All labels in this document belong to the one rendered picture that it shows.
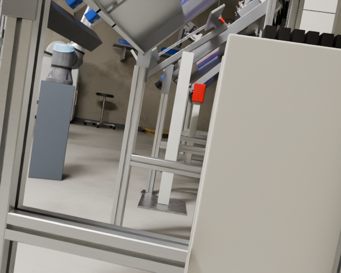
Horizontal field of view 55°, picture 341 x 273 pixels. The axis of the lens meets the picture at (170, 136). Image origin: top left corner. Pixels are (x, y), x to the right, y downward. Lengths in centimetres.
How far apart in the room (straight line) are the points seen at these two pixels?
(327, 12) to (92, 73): 511
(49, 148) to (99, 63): 475
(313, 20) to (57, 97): 147
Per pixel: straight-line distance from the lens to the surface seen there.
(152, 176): 194
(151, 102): 673
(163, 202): 177
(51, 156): 199
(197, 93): 293
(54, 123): 196
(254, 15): 202
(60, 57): 200
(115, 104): 661
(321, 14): 209
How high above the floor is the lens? 50
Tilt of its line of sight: 4 degrees down
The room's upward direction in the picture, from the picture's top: 10 degrees clockwise
